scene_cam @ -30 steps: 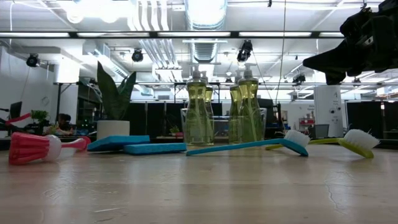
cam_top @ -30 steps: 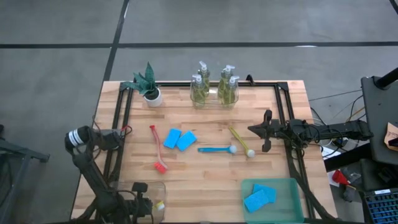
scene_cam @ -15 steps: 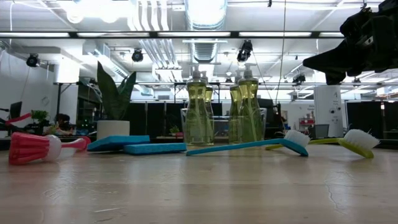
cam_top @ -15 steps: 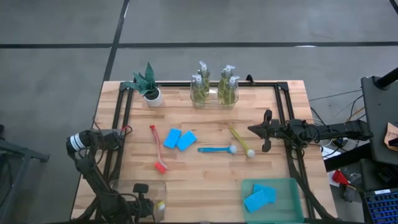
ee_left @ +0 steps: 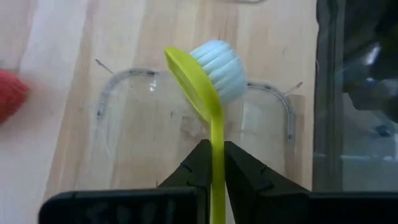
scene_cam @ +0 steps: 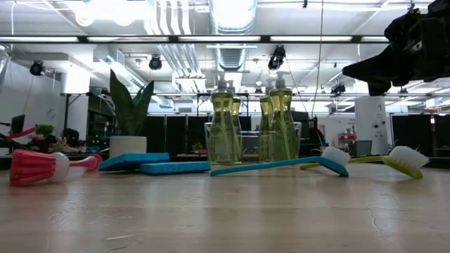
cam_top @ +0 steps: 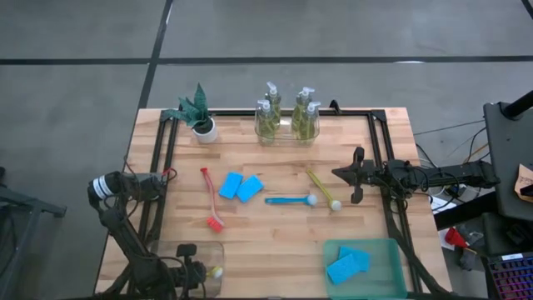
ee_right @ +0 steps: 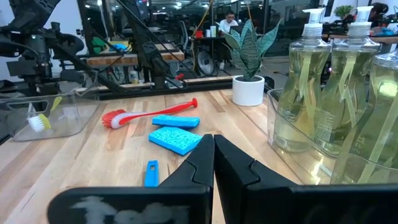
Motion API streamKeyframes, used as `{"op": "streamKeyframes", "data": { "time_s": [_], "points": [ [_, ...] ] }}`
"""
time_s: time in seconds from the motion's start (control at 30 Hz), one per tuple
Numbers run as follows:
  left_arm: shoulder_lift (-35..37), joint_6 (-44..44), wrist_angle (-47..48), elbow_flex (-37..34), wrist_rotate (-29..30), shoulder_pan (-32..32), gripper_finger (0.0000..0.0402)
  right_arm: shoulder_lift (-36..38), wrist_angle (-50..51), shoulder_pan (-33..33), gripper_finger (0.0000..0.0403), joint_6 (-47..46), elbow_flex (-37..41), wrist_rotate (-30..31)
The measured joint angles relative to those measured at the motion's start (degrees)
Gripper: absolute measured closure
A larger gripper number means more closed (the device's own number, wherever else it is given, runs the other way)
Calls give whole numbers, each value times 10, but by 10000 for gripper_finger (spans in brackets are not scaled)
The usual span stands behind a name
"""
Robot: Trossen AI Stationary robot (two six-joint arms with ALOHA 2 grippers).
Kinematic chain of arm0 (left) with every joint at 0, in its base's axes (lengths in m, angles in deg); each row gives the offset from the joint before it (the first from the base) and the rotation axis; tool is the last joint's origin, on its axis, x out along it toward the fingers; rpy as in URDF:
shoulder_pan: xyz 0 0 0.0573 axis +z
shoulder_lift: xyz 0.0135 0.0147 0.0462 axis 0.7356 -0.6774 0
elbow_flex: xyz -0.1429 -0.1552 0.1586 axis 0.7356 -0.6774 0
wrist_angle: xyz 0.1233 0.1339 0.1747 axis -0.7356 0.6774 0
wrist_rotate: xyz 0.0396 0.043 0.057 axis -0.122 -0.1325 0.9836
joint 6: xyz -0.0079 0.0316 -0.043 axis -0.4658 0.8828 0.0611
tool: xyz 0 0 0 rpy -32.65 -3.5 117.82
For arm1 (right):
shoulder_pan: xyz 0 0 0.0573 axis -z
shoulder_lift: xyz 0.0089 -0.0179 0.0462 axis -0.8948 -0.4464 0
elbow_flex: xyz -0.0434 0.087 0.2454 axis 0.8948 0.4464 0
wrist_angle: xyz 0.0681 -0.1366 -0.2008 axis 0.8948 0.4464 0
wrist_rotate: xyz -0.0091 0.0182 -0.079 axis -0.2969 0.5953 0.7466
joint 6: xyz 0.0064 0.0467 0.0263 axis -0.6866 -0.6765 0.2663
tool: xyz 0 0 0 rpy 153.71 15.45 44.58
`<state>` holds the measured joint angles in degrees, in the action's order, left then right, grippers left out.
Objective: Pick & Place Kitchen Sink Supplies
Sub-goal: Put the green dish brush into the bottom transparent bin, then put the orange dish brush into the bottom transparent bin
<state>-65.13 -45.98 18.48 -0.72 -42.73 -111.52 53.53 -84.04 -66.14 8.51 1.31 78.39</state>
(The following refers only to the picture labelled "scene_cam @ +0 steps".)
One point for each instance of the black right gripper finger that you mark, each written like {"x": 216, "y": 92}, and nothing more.
{"x": 379, "y": 61}
{"x": 381, "y": 82}

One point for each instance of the lime green dish brush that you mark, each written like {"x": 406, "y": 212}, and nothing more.
{"x": 408, "y": 158}

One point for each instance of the blue dish brush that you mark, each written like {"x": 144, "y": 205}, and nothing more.
{"x": 335, "y": 154}

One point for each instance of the yellow soap pump bottle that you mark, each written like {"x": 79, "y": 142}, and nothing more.
{"x": 221, "y": 133}
{"x": 283, "y": 133}
{"x": 238, "y": 119}
{"x": 264, "y": 119}

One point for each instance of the blue sponge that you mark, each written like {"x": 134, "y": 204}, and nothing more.
{"x": 130, "y": 160}
{"x": 175, "y": 168}

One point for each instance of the pink dish brush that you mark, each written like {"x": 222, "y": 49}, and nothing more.
{"x": 31, "y": 167}

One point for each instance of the white round pillar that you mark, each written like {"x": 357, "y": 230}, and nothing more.
{"x": 371, "y": 119}

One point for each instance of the black ceiling spotlight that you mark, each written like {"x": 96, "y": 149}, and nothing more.
{"x": 338, "y": 89}
{"x": 37, "y": 68}
{"x": 277, "y": 58}
{"x": 155, "y": 63}

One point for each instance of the black partition panel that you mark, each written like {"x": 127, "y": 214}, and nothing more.
{"x": 175, "y": 133}
{"x": 415, "y": 133}

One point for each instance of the grey chair back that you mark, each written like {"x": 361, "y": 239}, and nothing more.
{"x": 362, "y": 147}

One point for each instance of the clear plastic bin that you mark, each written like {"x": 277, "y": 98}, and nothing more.
{"x": 251, "y": 151}

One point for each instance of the small plant red pot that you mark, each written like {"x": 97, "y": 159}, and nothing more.
{"x": 197, "y": 145}

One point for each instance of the potted snake plant white pot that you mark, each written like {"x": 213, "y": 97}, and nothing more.
{"x": 128, "y": 145}

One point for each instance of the small green desk plant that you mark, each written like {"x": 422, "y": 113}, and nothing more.
{"x": 45, "y": 130}

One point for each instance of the small black monitor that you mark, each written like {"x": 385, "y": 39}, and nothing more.
{"x": 17, "y": 124}

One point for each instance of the silver ventilation duct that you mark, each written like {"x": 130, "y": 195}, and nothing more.
{"x": 232, "y": 17}

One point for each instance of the black aluminium table frame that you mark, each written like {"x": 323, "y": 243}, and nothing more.
{"x": 82, "y": 39}

